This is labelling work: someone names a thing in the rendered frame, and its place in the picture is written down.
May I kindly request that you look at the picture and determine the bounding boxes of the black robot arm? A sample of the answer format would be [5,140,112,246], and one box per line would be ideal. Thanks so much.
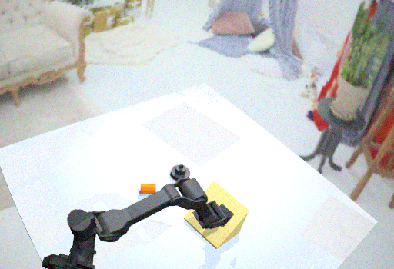
[67,178,234,246]

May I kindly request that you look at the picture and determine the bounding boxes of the orange knob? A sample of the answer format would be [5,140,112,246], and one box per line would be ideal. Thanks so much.
[140,184,156,194]

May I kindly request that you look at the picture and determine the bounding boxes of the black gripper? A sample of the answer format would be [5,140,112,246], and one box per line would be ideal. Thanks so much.
[42,241,97,269]

